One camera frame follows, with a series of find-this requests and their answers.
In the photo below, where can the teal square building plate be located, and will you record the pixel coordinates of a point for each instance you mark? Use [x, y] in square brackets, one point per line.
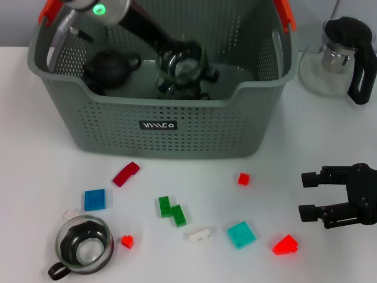
[241, 235]

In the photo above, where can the white flat building plate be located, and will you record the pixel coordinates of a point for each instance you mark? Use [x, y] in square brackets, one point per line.
[70, 213]

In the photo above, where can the small red studded brick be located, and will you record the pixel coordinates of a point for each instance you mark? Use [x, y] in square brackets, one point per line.
[127, 241]

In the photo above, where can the small red square brick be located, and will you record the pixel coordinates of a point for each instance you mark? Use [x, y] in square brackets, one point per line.
[244, 179]

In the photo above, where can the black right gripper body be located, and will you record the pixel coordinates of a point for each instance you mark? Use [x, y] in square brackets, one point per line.
[363, 194]

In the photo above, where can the blue square building brick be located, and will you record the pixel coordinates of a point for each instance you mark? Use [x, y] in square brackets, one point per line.
[95, 200]

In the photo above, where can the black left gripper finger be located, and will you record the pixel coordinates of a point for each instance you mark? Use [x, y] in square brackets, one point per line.
[200, 56]
[166, 59]

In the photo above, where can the black clay teapot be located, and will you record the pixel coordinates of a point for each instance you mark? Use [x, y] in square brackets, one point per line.
[109, 69]

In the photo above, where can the white rectangular building brick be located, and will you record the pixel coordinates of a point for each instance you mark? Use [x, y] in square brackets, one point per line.
[198, 236]

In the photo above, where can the dark red curved brick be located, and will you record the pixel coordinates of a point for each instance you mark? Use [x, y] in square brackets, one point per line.
[126, 174]

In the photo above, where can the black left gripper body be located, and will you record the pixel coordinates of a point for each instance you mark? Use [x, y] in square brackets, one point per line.
[147, 28]

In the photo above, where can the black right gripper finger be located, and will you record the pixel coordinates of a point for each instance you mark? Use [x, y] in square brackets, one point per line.
[330, 178]
[335, 213]

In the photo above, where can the glass teacup with black holder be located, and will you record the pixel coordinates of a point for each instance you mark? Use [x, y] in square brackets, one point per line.
[85, 253]
[182, 92]
[182, 69]

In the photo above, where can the green rectangular building brick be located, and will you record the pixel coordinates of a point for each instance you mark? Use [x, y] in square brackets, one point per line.
[178, 216]
[164, 206]

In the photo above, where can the grey perforated storage basket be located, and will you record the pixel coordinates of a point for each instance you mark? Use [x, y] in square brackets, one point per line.
[176, 141]

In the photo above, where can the red sloped roof brick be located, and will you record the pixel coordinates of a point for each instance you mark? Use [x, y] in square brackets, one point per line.
[285, 245]

